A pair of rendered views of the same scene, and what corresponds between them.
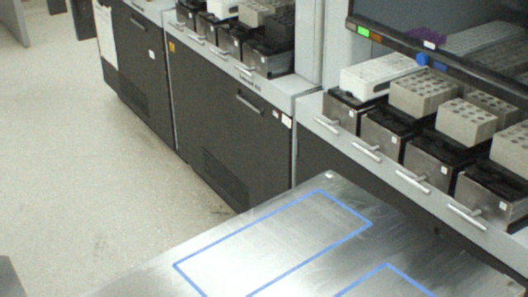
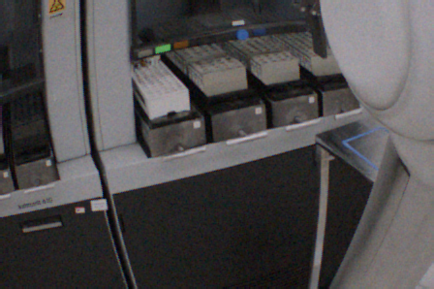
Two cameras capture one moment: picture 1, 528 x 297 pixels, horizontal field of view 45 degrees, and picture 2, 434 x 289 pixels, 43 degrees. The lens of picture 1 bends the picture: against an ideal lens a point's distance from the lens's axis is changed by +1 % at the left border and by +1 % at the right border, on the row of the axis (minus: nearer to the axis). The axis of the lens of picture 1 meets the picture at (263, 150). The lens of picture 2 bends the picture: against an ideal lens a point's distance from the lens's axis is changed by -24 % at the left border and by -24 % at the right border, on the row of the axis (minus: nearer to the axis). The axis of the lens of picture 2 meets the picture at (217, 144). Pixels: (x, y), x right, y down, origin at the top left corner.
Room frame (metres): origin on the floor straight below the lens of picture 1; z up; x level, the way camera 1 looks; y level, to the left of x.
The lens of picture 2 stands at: (0.97, 1.20, 1.50)
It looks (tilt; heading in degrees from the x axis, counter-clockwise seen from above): 27 degrees down; 284
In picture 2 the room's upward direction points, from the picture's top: 5 degrees counter-clockwise
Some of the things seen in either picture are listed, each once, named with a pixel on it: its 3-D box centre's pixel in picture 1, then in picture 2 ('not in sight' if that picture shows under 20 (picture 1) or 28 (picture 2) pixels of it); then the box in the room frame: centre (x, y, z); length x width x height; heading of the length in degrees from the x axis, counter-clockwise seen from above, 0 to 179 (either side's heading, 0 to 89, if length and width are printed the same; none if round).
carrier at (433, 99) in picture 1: (416, 97); (221, 77); (1.34, -0.37, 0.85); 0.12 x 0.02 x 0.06; 33
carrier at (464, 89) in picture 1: (449, 85); (204, 64); (1.41, -0.46, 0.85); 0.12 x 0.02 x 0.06; 33
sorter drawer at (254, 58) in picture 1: (337, 35); (27, 124); (1.93, -0.25, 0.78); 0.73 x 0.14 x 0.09; 123
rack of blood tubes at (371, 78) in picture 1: (394, 73); (153, 86); (1.52, -0.35, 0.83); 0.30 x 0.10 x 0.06; 123
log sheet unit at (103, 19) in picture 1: (102, 32); not in sight; (2.88, 0.76, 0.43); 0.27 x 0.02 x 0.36; 33
